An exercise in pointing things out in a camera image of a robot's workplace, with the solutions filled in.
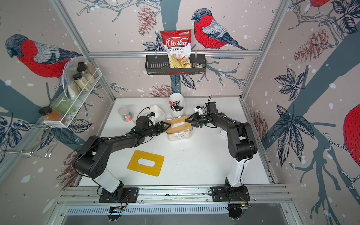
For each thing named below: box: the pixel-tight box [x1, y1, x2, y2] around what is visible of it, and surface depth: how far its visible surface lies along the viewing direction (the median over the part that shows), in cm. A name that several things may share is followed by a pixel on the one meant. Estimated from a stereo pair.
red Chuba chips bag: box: [160, 29, 192, 69], surface depth 83 cm
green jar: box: [50, 96, 76, 115], surface depth 70 cm
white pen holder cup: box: [168, 92, 186, 119], surface depth 104 cm
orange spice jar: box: [38, 106, 67, 124], surface depth 62 cm
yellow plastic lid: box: [127, 150, 165, 177], surface depth 87 cm
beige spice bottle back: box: [76, 61, 96, 79], surface depth 85 cm
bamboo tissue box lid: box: [165, 115, 192, 135], surface depth 92 cm
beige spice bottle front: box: [72, 73, 92, 92], surface depth 78 cm
